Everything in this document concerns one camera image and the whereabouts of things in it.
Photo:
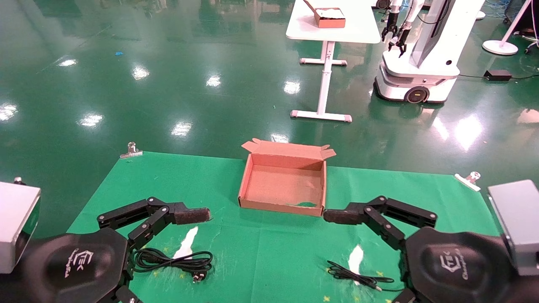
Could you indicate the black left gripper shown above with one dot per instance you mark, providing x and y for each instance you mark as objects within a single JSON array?
[{"x": 76, "y": 261}]

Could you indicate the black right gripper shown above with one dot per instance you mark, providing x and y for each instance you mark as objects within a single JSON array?
[{"x": 454, "y": 265}]

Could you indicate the open brown cardboard box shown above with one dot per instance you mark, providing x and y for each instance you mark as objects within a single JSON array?
[{"x": 278, "y": 185}]

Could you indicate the small brown cardboard box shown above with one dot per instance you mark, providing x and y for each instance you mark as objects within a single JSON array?
[{"x": 330, "y": 21}]

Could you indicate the green table cloth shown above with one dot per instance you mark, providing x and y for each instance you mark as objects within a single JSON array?
[{"x": 261, "y": 252}]

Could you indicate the silver binder clip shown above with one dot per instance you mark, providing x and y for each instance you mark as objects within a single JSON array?
[
  {"x": 468, "y": 180},
  {"x": 131, "y": 152}
]

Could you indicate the white wheeled robot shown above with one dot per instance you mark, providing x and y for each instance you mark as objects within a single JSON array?
[{"x": 421, "y": 75}]

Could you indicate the black gripper of white robot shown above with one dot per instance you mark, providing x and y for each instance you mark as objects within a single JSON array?
[
  {"x": 401, "y": 40},
  {"x": 389, "y": 29}
]

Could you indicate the black power adapter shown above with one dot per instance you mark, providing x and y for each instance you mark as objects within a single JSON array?
[{"x": 497, "y": 75}]

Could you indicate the white standing desk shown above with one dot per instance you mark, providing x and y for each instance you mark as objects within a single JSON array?
[{"x": 349, "y": 29}]

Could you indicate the white floor stand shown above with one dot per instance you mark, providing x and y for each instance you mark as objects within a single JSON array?
[{"x": 500, "y": 47}]

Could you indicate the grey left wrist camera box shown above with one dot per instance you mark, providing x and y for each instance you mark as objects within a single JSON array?
[{"x": 14, "y": 223}]

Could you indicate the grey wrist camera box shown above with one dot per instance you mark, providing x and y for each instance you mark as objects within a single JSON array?
[
  {"x": 518, "y": 219},
  {"x": 14, "y": 223}
]

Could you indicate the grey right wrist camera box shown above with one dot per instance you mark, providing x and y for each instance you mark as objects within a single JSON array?
[{"x": 518, "y": 219}]

